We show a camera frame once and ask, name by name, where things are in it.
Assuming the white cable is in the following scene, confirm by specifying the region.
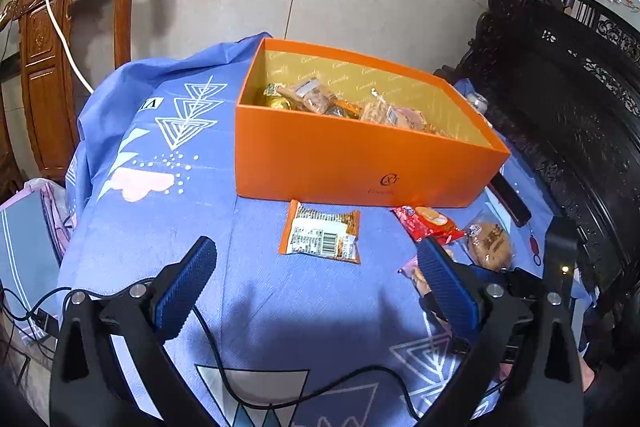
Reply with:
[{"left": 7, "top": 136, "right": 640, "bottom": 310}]
[{"left": 43, "top": 0, "right": 96, "bottom": 94}]

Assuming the brown labelled snack packet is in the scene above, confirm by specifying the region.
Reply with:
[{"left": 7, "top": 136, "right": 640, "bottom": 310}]
[{"left": 276, "top": 78, "right": 342, "bottom": 114}]

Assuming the black phone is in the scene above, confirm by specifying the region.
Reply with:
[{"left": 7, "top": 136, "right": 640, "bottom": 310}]
[{"left": 487, "top": 172, "right": 533, "bottom": 229}]

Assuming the dark carved wooden furniture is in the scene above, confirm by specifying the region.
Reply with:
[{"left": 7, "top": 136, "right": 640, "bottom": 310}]
[{"left": 434, "top": 0, "right": 640, "bottom": 358}]

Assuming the red snack packet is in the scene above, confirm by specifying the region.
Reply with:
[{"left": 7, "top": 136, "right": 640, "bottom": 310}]
[{"left": 391, "top": 205, "right": 467, "bottom": 244}]

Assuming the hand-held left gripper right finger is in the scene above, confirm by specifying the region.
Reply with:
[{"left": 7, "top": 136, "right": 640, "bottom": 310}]
[{"left": 416, "top": 237, "right": 586, "bottom": 427}]

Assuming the pink clear cracker packet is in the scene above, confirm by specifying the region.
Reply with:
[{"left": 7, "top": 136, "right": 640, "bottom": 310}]
[{"left": 398, "top": 252, "right": 453, "bottom": 299}]

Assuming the pink plastic bag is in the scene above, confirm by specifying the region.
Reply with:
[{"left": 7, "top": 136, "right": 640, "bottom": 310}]
[{"left": 39, "top": 179, "right": 77, "bottom": 258}]

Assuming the red keychain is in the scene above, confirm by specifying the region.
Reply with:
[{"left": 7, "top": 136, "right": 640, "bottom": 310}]
[{"left": 527, "top": 231, "right": 544, "bottom": 267}]

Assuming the brown round cake packet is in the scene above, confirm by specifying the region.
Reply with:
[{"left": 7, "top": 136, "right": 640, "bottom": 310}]
[{"left": 462, "top": 213, "right": 514, "bottom": 271}]

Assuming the black cable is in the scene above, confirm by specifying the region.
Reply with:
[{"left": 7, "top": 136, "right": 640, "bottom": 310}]
[{"left": 0, "top": 277, "right": 426, "bottom": 423}]

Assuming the carved brown wooden chair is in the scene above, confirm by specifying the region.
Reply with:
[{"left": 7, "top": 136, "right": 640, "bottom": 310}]
[{"left": 0, "top": 0, "right": 167, "bottom": 188}]

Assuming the blue printed cloth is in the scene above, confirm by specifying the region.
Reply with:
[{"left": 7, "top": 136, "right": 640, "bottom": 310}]
[{"left": 55, "top": 34, "right": 596, "bottom": 427}]

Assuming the grey laptop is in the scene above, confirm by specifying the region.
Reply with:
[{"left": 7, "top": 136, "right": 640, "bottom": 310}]
[{"left": 0, "top": 189, "right": 63, "bottom": 323}]

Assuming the orange cardboard box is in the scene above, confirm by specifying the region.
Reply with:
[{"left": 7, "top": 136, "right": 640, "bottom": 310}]
[{"left": 234, "top": 38, "right": 512, "bottom": 208}]

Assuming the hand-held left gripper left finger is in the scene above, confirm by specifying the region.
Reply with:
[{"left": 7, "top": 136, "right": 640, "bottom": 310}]
[{"left": 50, "top": 236, "right": 219, "bottom": 427}]

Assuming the orange labelled snack packet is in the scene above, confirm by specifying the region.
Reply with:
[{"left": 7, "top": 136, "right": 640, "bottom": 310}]
[{"left": 278, "top": 200, "right": 362, "bottom": 265}]

